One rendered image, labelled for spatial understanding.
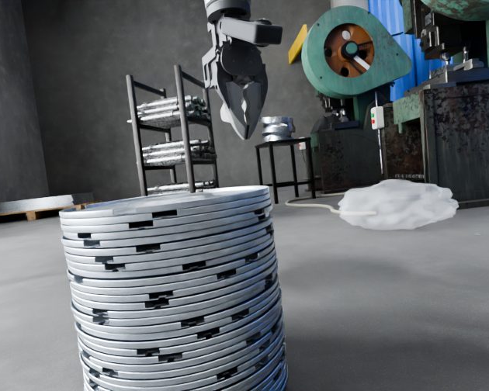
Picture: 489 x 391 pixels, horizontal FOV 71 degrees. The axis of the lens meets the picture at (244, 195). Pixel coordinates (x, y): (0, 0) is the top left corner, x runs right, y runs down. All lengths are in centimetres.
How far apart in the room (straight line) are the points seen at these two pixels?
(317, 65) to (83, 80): 502
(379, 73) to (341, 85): 40
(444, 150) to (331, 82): 168
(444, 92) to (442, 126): 17
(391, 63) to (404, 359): 337
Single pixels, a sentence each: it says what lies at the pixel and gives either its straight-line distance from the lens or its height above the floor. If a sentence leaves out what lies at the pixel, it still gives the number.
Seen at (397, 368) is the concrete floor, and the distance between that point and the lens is 59.
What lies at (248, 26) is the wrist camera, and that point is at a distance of 53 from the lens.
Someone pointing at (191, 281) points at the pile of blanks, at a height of 19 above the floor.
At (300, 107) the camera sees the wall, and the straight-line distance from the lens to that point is 709.
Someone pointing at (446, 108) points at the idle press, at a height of 52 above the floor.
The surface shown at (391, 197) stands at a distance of 144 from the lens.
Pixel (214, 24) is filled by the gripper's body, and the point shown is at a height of 55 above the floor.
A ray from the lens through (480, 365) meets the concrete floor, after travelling 62.
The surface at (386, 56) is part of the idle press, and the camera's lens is 379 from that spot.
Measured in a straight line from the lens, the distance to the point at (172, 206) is 37.
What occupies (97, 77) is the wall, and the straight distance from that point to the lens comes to 739.
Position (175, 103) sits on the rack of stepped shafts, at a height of 75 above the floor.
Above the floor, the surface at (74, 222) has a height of 26.
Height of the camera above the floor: 30
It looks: 4 degrees down
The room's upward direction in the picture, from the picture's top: 6 degrees counter-clockwise
